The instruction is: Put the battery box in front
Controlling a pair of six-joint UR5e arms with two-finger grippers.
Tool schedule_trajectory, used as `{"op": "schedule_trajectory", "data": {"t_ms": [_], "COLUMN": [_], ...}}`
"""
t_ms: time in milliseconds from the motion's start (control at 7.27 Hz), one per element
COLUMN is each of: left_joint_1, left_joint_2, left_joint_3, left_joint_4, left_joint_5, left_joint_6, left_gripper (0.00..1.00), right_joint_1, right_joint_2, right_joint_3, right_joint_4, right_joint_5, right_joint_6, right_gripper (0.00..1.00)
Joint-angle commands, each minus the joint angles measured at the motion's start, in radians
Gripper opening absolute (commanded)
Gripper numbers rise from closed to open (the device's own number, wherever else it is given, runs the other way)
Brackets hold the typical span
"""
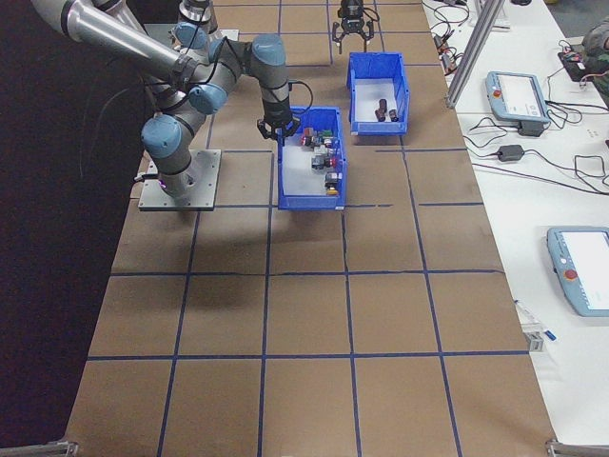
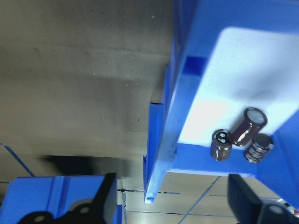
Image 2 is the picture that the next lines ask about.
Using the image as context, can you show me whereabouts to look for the grey ribbed metal cylinder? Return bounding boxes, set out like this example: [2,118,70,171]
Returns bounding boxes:
[243,133,274,165]

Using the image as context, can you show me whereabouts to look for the blue bin with capacitors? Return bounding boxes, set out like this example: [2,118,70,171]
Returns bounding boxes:
[142,0,299,204]

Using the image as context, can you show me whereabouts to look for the tall brown capacitor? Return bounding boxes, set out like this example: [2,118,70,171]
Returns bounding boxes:
[228,107,268,147]

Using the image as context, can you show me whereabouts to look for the short brown capacitor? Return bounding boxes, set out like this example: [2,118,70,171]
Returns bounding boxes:
[210,129,233,162]

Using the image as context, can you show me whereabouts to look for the blue bin with push buttons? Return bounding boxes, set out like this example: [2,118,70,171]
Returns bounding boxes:
[0,175,124,224]

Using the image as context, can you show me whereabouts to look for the white foam liner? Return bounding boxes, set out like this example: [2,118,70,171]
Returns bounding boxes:
[178,27,299,148]

